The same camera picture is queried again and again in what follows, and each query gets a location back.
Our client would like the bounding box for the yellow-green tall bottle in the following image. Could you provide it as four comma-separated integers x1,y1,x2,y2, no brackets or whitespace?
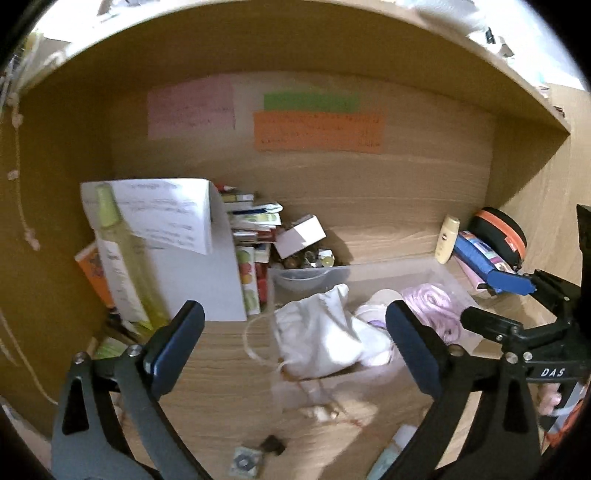
94,182,172,332

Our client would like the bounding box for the person's right hand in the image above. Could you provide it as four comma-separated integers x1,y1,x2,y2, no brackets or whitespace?
537,384,564,417

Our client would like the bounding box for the small beige bottle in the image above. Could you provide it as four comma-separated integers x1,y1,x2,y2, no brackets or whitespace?
434,215,461,265

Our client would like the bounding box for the clear plastic storage box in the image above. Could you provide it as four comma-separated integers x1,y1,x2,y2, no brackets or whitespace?
268,258,482,412

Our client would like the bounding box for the orange sticky note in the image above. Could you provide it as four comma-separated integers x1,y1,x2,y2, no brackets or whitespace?
252,110,385,154

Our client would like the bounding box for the green sticky note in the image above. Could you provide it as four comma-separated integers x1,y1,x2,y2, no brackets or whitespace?
263,92,361,113

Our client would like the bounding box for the blue packet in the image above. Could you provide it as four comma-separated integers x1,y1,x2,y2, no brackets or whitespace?
451,231,514,296

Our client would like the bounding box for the black hair clip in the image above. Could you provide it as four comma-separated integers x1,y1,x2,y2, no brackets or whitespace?
260,434,286,456

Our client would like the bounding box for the fruit print box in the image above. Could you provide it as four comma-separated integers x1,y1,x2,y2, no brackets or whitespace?
235,246,262,317

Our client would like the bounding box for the wooden desktop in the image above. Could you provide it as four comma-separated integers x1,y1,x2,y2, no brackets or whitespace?
85,237,561,480

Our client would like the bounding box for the pink sticky note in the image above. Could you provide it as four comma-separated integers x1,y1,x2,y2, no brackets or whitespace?
147,78,236,140

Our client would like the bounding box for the white and green tube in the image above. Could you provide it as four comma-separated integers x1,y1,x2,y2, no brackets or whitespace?
366,424,419,480

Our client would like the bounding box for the orange book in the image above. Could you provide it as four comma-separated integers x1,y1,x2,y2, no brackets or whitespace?
74,239,116,311

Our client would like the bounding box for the clear bowl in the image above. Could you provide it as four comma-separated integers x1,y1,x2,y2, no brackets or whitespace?
272,265,348,292

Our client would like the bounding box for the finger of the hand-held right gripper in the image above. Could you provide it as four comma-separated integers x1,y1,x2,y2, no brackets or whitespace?
460,305,528,352
488,269,581,320

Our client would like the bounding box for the small green sticker packet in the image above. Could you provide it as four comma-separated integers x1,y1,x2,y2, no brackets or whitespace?
228,446,264,476

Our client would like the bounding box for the pink knitted cloth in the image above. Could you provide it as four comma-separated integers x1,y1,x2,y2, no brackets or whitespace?
399,282,463,345

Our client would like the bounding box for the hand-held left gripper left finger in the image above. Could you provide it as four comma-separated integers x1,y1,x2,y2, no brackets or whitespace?
51,300,206,480

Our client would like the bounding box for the black and orange case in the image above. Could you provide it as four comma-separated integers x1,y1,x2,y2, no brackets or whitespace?
466,207,528,274

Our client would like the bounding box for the white drawstring bag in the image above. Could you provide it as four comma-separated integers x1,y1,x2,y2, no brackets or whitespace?
244,283,394,380

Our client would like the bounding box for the white folded paper stand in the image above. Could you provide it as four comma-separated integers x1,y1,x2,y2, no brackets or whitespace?
80,178,249,324

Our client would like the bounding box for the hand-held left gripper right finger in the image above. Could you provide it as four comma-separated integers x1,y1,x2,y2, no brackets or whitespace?
385,300,542,480

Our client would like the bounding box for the white jar with purple label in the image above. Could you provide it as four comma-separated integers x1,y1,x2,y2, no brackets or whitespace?
355,288,403,325

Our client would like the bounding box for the small white and pink box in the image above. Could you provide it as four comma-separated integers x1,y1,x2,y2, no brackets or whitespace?
274,214,328,260

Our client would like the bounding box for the stack of small booklets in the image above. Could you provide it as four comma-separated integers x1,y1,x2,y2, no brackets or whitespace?
216,182,284,278

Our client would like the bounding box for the beaded string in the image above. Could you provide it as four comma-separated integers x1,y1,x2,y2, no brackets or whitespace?
0,90,62,408

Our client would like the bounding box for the tan string charm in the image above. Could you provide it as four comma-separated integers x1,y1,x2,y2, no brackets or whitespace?
299,401,366,426

